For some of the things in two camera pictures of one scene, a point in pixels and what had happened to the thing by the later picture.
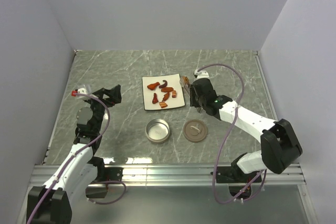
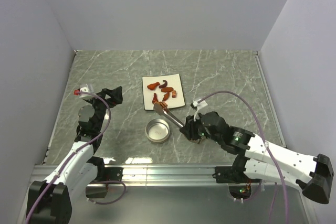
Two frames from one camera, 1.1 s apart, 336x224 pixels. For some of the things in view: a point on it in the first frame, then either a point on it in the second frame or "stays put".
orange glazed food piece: [167, 89] stays put
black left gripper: [113, 94] stays put
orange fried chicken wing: [153, 86] stays put
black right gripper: [192, 102] to [189, 129]
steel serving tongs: [185, 83] to [166, 112]
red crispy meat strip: [166, 96] stays put
